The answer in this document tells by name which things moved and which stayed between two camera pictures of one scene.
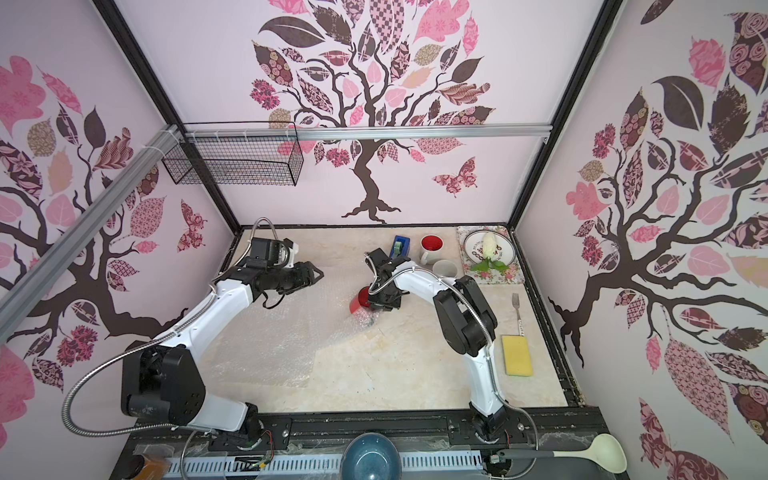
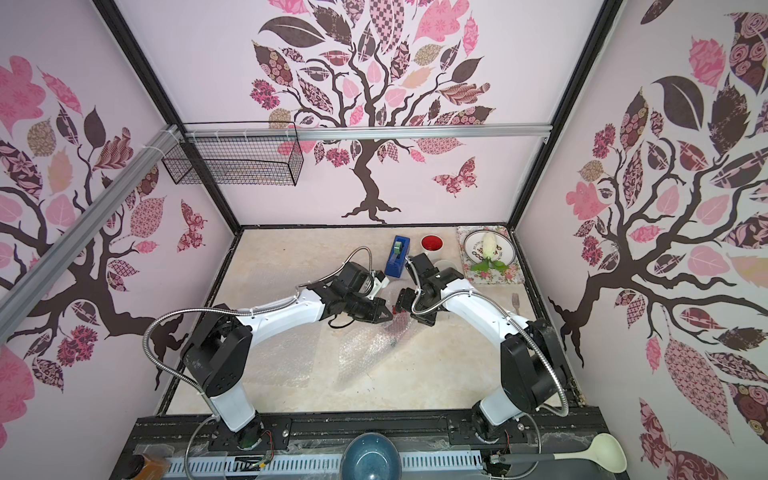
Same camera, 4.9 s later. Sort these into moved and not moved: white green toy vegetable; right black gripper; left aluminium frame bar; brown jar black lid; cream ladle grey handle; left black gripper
Moved: left black gripper; right black gripper
Not moved: brown jar black lid; white green toy vegetable; left aluminium frame bar; cream ladle grey handle
